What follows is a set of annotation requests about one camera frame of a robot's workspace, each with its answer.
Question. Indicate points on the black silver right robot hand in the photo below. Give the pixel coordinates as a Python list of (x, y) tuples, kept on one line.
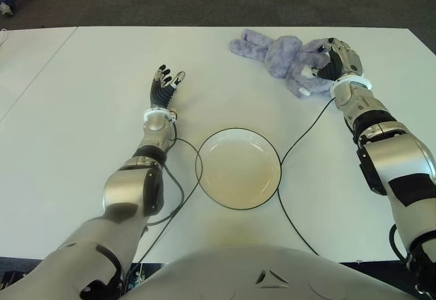
[(345, 59)]

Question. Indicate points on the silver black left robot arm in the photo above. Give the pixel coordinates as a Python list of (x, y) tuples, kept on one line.
[(126, 184)]

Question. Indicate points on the silver robot torso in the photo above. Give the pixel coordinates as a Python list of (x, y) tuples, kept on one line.
[(265, 272)]

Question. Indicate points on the white plate with black rim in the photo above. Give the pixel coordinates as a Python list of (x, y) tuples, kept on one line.
[(238, 170)]

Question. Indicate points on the purple plush rabbit doll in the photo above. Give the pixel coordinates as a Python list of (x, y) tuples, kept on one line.
[(282, 58)]

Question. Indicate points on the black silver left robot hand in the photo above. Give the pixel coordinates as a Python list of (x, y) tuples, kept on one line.
[(160, 92)]

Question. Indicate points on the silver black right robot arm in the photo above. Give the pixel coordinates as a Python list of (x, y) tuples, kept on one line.
[(395, 157)]

